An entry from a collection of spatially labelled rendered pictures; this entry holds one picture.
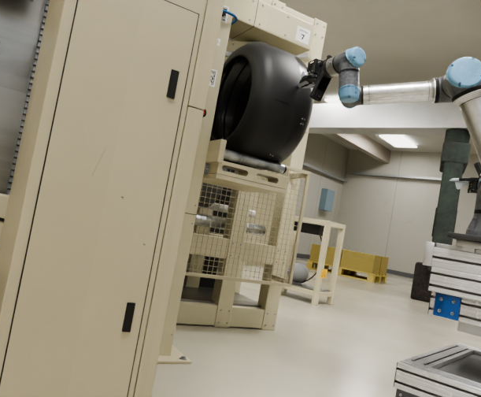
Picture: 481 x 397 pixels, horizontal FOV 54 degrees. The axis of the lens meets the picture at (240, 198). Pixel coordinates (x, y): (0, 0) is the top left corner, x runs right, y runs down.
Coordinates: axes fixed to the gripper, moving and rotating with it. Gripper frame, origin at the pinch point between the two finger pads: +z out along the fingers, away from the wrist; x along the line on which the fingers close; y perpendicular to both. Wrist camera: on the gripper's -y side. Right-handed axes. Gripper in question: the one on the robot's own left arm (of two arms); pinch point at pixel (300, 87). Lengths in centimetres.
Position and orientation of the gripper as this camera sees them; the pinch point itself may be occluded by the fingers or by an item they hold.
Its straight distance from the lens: 209.2
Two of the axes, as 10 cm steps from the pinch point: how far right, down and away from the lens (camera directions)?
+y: 1.3, -9.8, 1.6
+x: -8.5, -1.9, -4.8
